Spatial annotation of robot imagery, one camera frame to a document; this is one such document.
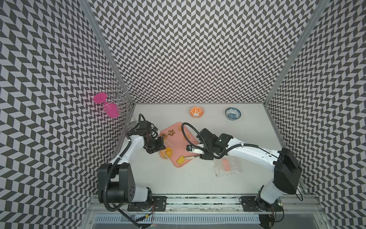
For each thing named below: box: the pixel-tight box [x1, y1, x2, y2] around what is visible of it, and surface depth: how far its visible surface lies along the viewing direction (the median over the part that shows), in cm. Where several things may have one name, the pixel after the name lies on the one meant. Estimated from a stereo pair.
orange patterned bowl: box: [189, 105, 205, 119], surface depth 113 cm
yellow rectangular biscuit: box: [176, 155, 185, 166], surface depth 90 cm
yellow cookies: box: [159, 147, 173, 160], surface depth 87 cm
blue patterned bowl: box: [224, 106, 242, 121], surface depth 110 cm
